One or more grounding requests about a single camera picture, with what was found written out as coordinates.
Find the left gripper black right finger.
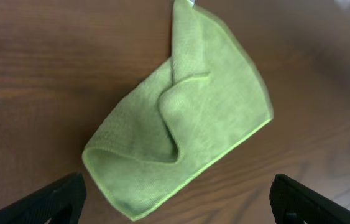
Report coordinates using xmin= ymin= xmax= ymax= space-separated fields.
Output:
xmin=269 ymin=174 xmax=350 ymax=224

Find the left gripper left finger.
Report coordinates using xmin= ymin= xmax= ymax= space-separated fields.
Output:
xmin=0 ymin=172 xmax=86 ymax=224

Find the green microfiber cloth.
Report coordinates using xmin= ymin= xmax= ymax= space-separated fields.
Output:
xmin=82 ymin=1 xmax=274 ymax=221

